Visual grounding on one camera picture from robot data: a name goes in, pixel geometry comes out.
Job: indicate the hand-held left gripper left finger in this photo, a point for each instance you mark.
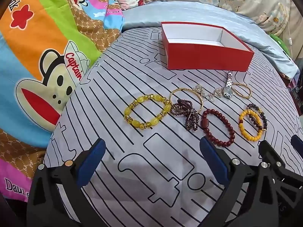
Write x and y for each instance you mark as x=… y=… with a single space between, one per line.
x=91 y=165

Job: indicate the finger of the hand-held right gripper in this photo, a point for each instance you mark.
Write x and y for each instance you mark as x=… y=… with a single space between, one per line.
x=266 y=153
x=297 y=142

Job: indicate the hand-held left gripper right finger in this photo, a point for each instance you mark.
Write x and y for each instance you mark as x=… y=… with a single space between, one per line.
x=213 y=163

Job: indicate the silver wristwatch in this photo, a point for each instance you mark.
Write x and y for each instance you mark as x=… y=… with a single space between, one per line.
x=227 y=92

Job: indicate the gold bangle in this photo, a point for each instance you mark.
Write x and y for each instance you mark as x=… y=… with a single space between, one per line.
x=176 y=90

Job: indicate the red cardboard box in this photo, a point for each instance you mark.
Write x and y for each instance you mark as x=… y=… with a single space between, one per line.
x=208 y=56

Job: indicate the silver brooch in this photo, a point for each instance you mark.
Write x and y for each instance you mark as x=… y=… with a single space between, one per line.
x=200 y=89

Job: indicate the grey striped bed sheet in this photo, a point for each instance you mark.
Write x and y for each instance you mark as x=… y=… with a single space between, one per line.
x=132 y=75

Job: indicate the green plastic object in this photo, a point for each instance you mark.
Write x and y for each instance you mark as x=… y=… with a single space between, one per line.
x=280 y=42

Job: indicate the beige curtain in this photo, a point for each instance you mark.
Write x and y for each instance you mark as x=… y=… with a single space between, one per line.
x=297 y=28

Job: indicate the light blue satin quilt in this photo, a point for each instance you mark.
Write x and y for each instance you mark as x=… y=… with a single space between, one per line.
x=189 y=11

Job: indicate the cartoon monkey printed blanket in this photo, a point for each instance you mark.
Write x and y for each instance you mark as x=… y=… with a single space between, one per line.
x=47 y=16

